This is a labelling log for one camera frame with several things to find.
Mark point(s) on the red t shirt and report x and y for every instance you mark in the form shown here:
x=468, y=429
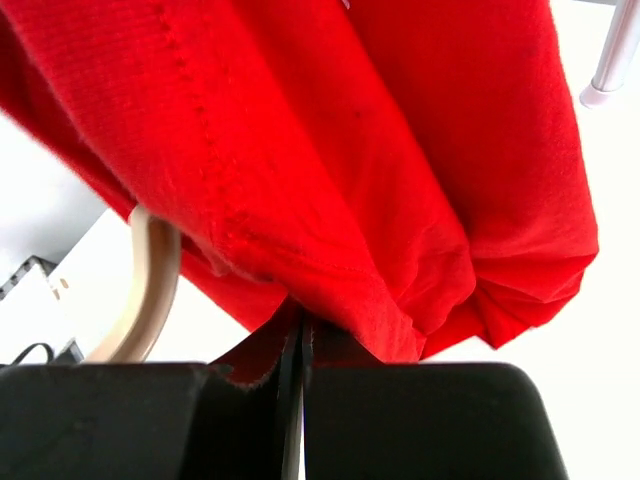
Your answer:
x=408, y=170

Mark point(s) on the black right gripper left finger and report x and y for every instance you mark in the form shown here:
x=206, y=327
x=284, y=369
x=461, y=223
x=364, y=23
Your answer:
x=235, y=418

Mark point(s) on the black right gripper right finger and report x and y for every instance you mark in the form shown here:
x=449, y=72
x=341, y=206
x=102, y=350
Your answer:
x=364, y=419

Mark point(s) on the white clothes rack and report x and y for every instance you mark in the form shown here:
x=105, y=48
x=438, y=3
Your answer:
x=618, y=52

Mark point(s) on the beige wooden hanger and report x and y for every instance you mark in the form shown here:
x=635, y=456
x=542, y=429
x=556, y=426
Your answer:
x=156, y=270

